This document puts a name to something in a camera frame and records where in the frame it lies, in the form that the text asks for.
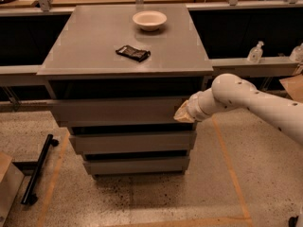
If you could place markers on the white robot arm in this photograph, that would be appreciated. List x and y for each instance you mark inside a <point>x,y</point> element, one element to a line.
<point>229,92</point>

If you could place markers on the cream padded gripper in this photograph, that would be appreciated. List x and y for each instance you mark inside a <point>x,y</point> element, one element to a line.
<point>194,108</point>

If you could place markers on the cardboard piece right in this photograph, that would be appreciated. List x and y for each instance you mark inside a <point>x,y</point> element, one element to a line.
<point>294,87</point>

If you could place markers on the black object bottom right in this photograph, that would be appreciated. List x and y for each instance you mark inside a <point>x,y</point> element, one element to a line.
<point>292,221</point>

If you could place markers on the black metal bar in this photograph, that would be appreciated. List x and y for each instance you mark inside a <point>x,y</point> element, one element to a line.
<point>29,197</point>

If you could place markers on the grey drawer cabinet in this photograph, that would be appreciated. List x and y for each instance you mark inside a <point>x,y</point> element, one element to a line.
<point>83,64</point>

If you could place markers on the grey bottom drawer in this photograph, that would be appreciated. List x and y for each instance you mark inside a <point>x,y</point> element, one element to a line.
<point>137,166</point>

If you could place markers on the grey drawer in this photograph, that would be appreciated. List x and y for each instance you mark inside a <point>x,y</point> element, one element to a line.
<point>115,111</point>
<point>133,142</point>
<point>137,166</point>

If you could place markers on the clear sanitizer pump bottle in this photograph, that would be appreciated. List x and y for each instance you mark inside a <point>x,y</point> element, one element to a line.
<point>255,53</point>

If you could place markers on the cardboard box left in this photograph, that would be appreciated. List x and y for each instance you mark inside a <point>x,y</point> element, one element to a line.
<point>10,180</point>

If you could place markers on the white bowl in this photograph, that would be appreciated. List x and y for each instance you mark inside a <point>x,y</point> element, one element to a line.
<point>149,20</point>

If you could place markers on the grey middle drawer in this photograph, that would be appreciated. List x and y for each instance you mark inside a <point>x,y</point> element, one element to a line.
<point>133,142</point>

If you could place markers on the black snack packet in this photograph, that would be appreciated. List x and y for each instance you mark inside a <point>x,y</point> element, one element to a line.
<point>133,53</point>

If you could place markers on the grey top drawer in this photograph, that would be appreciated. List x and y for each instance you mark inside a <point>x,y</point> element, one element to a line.
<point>115,111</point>

